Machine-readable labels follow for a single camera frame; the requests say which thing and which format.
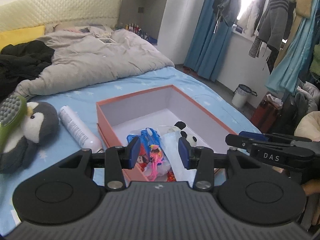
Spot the small panda plush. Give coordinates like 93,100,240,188
173,121,197,147

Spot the blue Vinda tissue pack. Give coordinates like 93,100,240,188
126,128,161,171

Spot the red foil snack packet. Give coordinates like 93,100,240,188
167,170,176,182

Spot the green massage stick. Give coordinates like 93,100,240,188
1,94,27,151

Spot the person's right hand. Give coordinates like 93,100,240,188
302,180,320,196

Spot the white spray can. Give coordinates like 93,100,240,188
59,106,104,153

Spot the red suitcase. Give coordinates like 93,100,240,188
250,92,283,133

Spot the pink open cardboard box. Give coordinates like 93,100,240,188
96,84,238,183

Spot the light blue star bedsheet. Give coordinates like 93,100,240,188
1,67,259,235

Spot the white waste bin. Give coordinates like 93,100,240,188
232,84,257,108

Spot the teal hanging garment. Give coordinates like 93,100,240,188
266,0,319,93

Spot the blue curtain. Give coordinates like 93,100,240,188
183,0,232,81

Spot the grey duvet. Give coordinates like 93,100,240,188
15,29,174,97

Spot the grey penguin plush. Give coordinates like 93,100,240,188
1,101,59,174

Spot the grey striped sweater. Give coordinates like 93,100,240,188
248,0,296,58

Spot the black clothing pile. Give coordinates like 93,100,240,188
1,40,55,100

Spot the white wardrobe cabinet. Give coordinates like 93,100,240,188
118,0,204,64

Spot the denim jacket hanging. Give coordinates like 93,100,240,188
213,0,241,27

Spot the yellow pillow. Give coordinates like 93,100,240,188
0,25,46,50

